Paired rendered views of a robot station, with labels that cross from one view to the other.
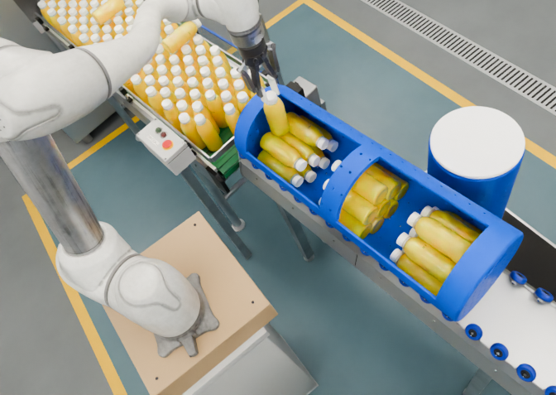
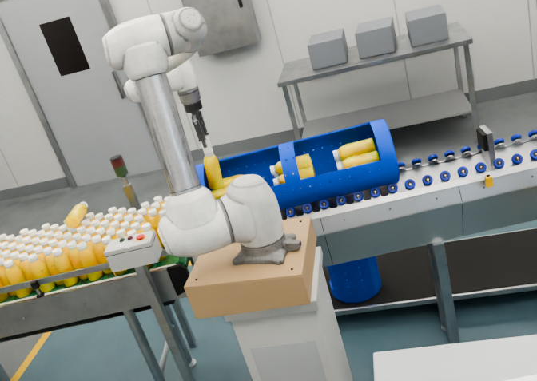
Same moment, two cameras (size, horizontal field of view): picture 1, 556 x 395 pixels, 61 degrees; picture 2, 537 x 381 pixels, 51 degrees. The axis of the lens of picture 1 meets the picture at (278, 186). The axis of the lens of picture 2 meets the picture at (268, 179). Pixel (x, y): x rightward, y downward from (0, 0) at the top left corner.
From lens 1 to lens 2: 185 cm
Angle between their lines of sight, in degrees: 54
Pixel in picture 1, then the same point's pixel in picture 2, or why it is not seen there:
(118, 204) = not seen: outside the picture
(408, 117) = not seen: hidden behind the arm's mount
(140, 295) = (254, 179)
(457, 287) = (383, 140)
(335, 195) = (290, 161)
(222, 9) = (183, 73)
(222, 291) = not seen: hidden behind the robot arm
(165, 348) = (278, 255)
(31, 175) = (170, 103)
